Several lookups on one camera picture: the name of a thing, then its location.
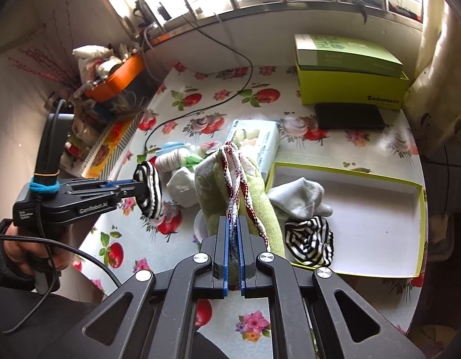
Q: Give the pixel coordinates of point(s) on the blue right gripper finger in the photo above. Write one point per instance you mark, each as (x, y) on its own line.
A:
(120, 183)

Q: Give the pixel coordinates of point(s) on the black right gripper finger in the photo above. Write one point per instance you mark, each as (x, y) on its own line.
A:
(95, 191)

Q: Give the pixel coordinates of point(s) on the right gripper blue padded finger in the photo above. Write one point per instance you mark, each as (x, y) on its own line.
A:
(247, 269)
(222, 257)

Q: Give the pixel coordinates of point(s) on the black white striped sock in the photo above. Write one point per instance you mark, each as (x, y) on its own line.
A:
(150, 201)
(310, 242)

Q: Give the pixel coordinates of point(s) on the white cloth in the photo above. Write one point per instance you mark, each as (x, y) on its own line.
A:
(181, 185)

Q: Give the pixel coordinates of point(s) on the white grey sock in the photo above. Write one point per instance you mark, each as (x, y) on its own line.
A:
(299, 200)

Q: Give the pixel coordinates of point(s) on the person's left hand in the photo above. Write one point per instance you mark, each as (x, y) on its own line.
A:
(15, 256)

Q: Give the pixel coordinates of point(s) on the yellow striped picture book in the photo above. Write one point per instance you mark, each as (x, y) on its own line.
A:
(109, 147)

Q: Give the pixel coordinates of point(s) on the round clear plastic container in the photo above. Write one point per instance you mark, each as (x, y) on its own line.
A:
(200, 228)

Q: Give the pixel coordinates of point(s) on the blue face mask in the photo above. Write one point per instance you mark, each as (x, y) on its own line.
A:
(169, 147)

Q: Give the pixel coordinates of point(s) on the floral fruit tablecloth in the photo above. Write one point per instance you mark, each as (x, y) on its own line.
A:
(194, 108)

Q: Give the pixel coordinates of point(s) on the wet wipes pack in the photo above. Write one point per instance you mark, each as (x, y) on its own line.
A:
(257, 139)

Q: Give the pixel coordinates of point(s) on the open lime white shallow box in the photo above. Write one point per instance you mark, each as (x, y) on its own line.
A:
(379, 223)

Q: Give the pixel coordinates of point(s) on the lime green cardboard box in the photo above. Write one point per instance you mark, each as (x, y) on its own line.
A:
(336, 69)

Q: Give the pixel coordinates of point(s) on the black clip on window bar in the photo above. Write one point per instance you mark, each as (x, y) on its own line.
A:
(361, 7)

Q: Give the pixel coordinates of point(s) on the black binder clip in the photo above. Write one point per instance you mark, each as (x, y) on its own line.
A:
(409, 8)

